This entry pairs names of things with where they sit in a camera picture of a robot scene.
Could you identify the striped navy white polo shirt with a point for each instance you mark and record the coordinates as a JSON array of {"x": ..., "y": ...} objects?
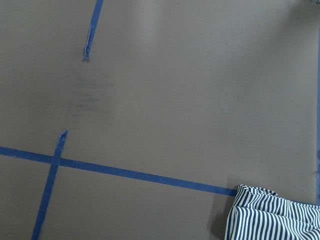
[{"x": 260, "y": 214}]

